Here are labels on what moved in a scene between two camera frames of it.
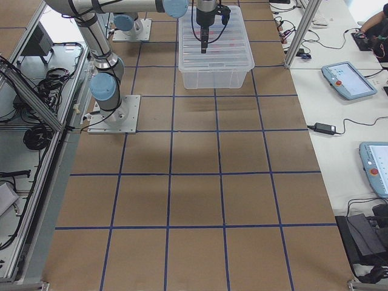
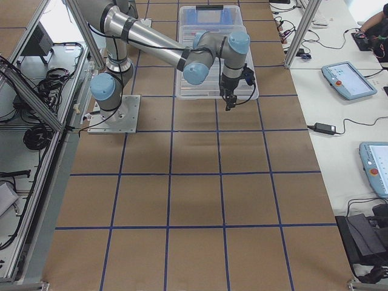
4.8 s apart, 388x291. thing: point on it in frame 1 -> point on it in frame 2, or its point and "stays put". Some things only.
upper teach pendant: x=345 y=78 stays put
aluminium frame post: x=313 y=6 stays put
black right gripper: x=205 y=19 -> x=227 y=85
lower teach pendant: x=374 y=156 stays put
